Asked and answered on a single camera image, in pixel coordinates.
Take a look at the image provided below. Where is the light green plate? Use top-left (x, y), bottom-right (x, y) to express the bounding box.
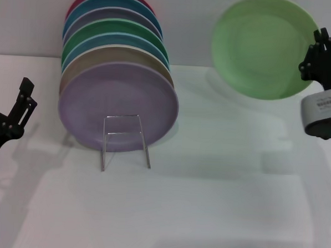
top-left (208, 0), bottom-right (324, 104)

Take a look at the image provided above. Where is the lilac plate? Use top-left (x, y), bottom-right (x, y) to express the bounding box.
top-left (55, 57), bottom-right (182, 156)

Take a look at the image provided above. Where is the beige plate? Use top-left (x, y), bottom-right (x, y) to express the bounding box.
top-left (58, 42), bottom-right (177, 103)

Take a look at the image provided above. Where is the light blue plate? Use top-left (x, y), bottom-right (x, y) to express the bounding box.
top-left (61, 29), bottom-right (174, 75)

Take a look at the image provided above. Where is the crimson red plate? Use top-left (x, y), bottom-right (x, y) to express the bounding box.
top-left (65, 0), bottom-right (156, 26)

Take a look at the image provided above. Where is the dark green plate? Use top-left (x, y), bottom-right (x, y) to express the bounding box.
top-left (60, 16), bottom-right (171, 72)

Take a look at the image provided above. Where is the grey purple plate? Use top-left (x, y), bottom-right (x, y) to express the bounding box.
top-left (63, 4), bottom-right (164, 47)

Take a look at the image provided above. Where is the teal blue plate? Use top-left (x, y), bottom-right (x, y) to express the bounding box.
top-left (61, 0), bottom-right (165, 44)

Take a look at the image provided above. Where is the metal wire plate rack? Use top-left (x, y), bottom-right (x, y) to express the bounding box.
top-left (100, 114), bottom-right (155, 175)

